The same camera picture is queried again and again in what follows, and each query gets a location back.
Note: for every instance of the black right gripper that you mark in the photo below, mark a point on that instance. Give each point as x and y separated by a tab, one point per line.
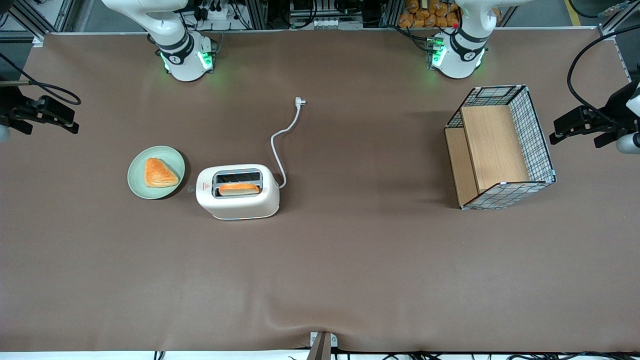
9	110

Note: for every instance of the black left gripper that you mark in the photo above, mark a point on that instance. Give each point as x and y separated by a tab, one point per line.
613	111

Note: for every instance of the white two-slot toaster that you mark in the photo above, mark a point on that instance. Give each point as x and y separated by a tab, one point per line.
240	207

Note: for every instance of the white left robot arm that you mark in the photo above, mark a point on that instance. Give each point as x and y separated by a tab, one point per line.
460	60

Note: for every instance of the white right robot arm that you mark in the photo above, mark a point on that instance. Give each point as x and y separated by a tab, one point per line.
185	60

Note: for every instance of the wooden shelf board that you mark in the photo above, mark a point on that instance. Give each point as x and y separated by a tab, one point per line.
492	150

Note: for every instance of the pale green plate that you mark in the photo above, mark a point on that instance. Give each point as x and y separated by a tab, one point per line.
137	182

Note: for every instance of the triangular golden pastry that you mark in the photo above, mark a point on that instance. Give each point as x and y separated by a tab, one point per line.
159	175

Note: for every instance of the bag of orange bread rolls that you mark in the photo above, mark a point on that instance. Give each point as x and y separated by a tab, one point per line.
425	17

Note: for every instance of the white power strip with plugs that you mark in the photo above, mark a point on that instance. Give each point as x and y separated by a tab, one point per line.
217	12

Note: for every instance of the toast slice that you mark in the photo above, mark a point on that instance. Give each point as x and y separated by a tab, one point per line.
239	189

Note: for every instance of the long white power strip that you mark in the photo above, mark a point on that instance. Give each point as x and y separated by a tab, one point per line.
325	23

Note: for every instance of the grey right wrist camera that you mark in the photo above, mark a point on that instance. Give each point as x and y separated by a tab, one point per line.
3	134

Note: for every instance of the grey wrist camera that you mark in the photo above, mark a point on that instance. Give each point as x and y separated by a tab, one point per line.
629	144
3	134

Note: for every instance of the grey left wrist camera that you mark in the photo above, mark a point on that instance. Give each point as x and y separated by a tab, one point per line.
629	144

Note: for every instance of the aluminium frame profile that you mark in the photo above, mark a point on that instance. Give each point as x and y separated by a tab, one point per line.
65	15
615	20

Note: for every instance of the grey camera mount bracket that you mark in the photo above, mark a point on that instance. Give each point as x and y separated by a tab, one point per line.
322	350

